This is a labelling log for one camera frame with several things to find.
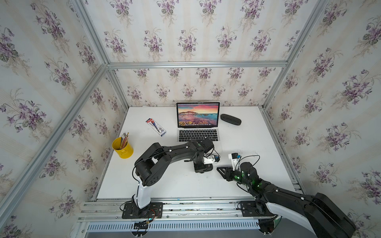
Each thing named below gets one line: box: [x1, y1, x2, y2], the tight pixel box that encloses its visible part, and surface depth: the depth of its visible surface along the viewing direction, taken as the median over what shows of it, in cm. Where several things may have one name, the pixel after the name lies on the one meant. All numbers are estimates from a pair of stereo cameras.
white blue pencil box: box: [145, 118, 168, 137], surface depth 107 cm
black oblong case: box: [220, 113, 242, 126], surface depth 111 cm
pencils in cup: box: [120, 131, 130, 149], surface depth 86 cm
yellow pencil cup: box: [112, 136, 134, 159], surface depth 88 cm
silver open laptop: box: [176, 101, 221, 142], surface depth 103 cm
